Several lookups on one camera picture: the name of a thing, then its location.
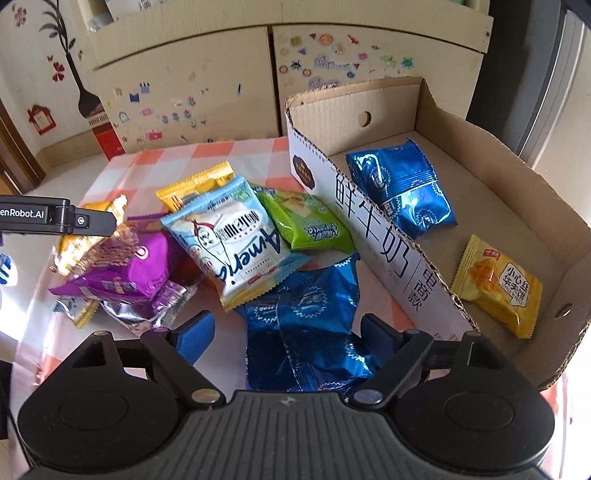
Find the purple snack packet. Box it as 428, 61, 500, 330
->
48, 212, 195, 335

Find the yellow pastry snack packet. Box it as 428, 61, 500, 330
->
451, 234, 543, 339

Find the blue foil snack bag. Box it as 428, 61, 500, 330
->
236, 253, 378, 394
346, 139, 457, 239

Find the small yellow snack packet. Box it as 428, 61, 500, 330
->
155, 161, 235, 212

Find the large yellow snack bag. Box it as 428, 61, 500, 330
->
49, 195, 127, 276

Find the silver foil snack packet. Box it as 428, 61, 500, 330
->
53, 297, 99, 329

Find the red gift box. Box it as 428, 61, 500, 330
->
87, 111, 124, 160

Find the white blue America snack bag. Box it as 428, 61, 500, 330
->
161, 176, 311, 312

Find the cardboard milk box tray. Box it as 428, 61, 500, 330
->
286, 77, 590, 389

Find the green snack packet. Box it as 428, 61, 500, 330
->
252, 184, 356, 254

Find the wooden cabinet with stickers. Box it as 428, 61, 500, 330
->
71, 1, 493, 153

